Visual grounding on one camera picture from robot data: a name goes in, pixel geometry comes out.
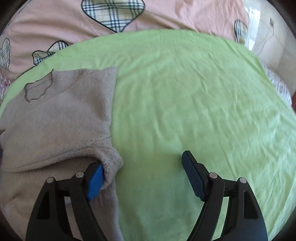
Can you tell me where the pink heart-pattern quilt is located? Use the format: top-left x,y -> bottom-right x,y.
1,0 -> 247,84

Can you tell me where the green bed sheet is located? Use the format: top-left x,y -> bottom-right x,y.
3,30 -> 295,240

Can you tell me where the beige knit sweater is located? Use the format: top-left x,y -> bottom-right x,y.
1,67 -> 123,240

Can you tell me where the purple floral pillow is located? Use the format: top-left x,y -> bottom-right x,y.
0,72 -> 11,102

